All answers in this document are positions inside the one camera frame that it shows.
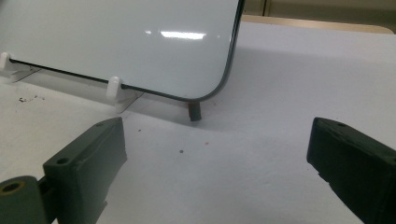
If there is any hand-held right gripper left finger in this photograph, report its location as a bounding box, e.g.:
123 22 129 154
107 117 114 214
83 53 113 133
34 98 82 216
42 117 128 224

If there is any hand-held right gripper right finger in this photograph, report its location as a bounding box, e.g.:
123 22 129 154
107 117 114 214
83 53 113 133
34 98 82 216
305 117 396 224

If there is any white whiteboard with dark frame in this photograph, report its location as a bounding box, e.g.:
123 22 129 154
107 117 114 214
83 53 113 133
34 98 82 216
0 0 246 103

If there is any white plastic board holder clip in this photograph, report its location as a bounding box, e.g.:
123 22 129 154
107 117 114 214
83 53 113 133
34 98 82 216
0 51 41 83
106 76 145 114

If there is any white table cover sheet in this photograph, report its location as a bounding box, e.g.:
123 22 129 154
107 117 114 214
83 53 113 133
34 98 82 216
0 21 396 224

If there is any black whiteboard stand leg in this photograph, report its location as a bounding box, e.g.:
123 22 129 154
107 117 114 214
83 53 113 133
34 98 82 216
187 102 203 122

